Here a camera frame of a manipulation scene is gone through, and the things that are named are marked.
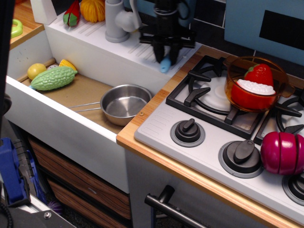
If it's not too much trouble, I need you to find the magenta toy onion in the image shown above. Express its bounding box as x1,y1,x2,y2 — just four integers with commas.
261,132,304,175

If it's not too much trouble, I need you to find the middle black stove knob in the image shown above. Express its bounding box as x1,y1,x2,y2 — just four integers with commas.
218,140,263,179

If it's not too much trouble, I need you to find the red bowl with rice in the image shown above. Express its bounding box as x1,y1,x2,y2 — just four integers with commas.
231,79,276,110

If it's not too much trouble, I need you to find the green plastic cutting board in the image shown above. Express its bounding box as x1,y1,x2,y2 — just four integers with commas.
11,19,23,38

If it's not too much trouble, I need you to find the grey toy faucet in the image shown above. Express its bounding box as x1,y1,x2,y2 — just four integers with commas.
105,0,142,43

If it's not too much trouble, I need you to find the purple striped ball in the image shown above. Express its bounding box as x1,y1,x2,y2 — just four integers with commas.
47,200,64,215

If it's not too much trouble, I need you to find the yellow toy lemon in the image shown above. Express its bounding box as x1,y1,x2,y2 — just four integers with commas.
27,63,47,80

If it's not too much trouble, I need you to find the orange toy pumpkin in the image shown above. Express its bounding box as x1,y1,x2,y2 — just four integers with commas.
80,0,105,23

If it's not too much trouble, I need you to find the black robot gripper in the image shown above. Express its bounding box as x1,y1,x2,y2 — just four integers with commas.
139,0,195,66

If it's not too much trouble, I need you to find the white toy sink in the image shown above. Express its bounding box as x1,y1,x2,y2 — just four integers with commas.
5,16,200,192

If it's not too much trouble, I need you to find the black stove knob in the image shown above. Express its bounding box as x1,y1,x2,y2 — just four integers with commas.
218,140,263,179
170,118,206,148
282,172,304,206

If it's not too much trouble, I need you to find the black stove grate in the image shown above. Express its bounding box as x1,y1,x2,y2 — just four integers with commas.
166,56,304,144

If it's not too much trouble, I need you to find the upper wooden drawer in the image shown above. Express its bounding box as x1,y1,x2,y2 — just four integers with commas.
28,136,132,222

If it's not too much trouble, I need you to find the stainless steel pan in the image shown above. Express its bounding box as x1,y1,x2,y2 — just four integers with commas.
69,85,152,126

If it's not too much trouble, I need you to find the grey toy stove top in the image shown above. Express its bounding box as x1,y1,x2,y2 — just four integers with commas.
133,54,304,226

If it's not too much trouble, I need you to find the blue clamp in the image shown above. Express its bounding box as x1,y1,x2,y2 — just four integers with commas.
0,137,39,207

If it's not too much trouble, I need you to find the light blue toy microwave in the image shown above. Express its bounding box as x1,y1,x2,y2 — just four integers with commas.
224,0,304,65

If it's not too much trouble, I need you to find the left black stove knob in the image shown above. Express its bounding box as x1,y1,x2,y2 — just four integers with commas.
170,118,206,148

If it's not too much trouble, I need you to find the right black stove knob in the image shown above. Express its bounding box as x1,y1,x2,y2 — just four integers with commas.
282,172,304,206

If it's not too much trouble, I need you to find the green toy bitter gourd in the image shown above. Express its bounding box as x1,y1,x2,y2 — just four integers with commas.
29,66,78,91

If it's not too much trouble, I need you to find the black cable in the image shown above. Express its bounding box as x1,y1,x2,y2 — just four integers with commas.
3,93,12,114

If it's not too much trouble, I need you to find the grey spatula blue handle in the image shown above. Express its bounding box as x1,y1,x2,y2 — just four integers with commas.
160,55,171,73

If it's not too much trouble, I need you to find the red green toy pepper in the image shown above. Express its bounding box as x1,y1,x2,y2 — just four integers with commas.
63,0,80,27

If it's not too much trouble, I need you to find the orange transparent pot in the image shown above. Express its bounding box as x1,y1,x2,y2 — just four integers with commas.
223,56,295,113

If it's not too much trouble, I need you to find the wooden drawer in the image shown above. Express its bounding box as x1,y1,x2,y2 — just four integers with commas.
48,179,131,228
28,136,132,222

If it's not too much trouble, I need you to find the black oven door handle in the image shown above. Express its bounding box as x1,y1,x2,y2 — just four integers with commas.
144,185,206,228

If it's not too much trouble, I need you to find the lower wooden drawer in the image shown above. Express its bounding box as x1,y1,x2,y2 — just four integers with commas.
48,179,131,228

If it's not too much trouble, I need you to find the red toy strawberry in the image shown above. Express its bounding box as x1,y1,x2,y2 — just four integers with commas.
244,64,274,86

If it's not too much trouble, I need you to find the yellow toy corn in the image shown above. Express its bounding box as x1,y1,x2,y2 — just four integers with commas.
59,59,76,71

